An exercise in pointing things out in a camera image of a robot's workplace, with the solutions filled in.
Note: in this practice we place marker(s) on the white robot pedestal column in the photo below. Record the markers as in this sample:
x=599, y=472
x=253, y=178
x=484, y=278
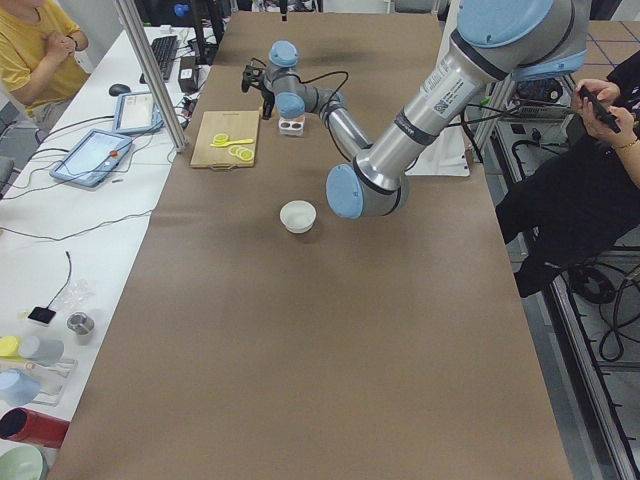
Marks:
x=446, y=156

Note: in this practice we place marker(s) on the blue teach pendant near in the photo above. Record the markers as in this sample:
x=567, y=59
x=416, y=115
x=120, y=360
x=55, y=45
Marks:
x=92, y=159

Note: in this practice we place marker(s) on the wooden cutting board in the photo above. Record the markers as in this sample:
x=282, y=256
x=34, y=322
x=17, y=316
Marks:
x=238, y=125

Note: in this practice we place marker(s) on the black computer mouse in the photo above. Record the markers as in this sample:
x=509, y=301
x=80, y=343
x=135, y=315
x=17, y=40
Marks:
x=118, y=89

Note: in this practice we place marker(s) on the small black square pad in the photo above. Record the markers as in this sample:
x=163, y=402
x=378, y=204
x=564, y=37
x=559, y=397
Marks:
x=42, y=315

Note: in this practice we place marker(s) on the lemon slice near knife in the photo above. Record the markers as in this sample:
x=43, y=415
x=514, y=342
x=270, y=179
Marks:
x=220, y=139

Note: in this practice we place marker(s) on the person in yellow shirt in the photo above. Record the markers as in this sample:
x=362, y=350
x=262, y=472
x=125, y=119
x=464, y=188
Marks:
x=39, y=43

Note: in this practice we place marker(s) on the yellow plastic cup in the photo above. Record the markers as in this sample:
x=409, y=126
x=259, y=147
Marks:
x=9, y=346

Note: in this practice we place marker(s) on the black power adapter box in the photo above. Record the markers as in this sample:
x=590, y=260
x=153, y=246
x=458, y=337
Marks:
x=188, y=77

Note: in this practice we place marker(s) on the aluminium frame post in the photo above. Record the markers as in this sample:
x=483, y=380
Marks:
x=133, y=26

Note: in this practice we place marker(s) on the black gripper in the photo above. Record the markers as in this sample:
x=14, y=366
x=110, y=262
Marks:
x=268, y=97

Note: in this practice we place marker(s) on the blue teach pendant far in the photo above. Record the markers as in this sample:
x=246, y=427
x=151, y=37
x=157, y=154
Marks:
x=136, y=113

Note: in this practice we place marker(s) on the blue teach pendant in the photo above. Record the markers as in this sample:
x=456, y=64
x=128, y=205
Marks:
x=136, y=113
x=92, y=159

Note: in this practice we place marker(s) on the grey plastic cup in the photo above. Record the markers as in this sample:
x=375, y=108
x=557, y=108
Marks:
x=42, y=351

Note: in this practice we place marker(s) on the pale green bowl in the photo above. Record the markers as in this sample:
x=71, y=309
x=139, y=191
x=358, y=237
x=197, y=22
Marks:
x=23, y=463

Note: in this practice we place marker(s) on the person in black shirt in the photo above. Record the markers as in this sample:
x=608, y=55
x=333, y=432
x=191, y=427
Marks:
x=582, y=201

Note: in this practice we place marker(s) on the black smartphone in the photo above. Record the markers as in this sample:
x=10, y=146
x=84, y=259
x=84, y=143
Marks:
x=600, y=112

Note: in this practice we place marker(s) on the white bowl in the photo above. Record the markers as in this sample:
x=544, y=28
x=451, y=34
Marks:
x=298, y=216

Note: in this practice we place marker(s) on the clear plastic egg box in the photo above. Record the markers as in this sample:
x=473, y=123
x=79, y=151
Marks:
x=291, y=126

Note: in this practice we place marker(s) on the steel cup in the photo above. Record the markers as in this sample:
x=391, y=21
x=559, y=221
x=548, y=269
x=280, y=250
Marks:
x=82, y=326

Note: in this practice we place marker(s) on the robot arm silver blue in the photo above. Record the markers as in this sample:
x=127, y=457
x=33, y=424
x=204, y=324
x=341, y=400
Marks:
x=492, y=40

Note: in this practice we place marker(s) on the black keyboard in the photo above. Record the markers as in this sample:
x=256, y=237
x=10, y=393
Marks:
x=164, y=50

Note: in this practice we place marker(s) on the red cylinder bottle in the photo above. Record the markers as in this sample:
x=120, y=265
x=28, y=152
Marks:
x=32, y=427

